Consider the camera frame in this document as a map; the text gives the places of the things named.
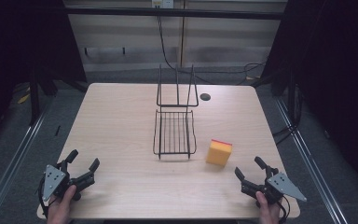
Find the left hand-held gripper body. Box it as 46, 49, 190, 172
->
40, 159, 97, 203

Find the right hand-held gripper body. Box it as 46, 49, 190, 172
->
241, 166, 308, 208

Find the yellow sponge with red edge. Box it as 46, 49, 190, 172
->
205, 138, 233, 167

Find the black wire rack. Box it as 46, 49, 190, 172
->
152, 63, 200, 161

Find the person's left hand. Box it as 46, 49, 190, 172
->
47, 184, 77, 224

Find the person's right hand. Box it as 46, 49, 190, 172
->
255, 190, 282, 224

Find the black metal stand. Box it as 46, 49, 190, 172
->
28, 69, 42, 127

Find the yellow floor tape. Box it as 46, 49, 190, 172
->
17, 87, 32, 105

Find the dark curtain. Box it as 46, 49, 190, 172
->
0, 0, 88, 150
259, 0, 358, 190

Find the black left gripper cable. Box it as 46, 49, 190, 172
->
37, 176, 50, 218

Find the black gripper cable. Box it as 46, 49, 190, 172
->
277, 195, 292, 224
37, 176, 50, 218

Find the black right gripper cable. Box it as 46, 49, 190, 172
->
277, 195, 292, 224

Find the metal floor rail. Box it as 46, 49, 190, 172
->
0, 101, 54, 224
274, 96, 351, 224

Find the black floor cable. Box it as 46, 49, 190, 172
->
271, 85, 304, 146

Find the black wall cable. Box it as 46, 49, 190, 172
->
157, 14, 267, 87

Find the black horizontal frame bar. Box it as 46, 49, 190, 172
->
64, 7, 288, 21

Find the white wall socket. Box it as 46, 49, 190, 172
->
151, 0, 175, 9

